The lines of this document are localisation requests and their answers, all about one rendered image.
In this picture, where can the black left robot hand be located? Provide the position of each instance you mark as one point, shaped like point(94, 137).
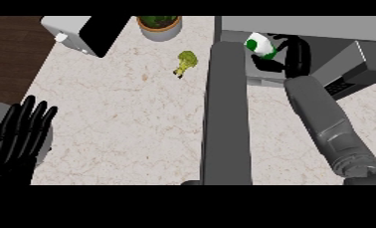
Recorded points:
point(22, 132)

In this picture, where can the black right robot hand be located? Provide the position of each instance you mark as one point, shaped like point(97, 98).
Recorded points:
point(297, 56)

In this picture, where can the white green milk carton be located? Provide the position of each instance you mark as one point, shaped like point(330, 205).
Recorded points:
point(259, 46)

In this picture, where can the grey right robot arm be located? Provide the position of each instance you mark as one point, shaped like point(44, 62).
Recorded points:
point(328, 125)

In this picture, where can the grey microwave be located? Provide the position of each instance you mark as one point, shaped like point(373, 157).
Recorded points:
point(312, 49)

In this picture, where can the grey microwave door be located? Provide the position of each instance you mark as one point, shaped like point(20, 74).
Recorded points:
point(225, 112)

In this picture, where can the green yellow vegetable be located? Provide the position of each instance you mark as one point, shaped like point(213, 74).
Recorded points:
point(185, 62)

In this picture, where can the grey potted plant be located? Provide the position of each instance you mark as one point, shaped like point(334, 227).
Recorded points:
point(159, 26)

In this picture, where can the grey black toaster appliance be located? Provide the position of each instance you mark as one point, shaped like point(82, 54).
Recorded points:
point(82, 34)

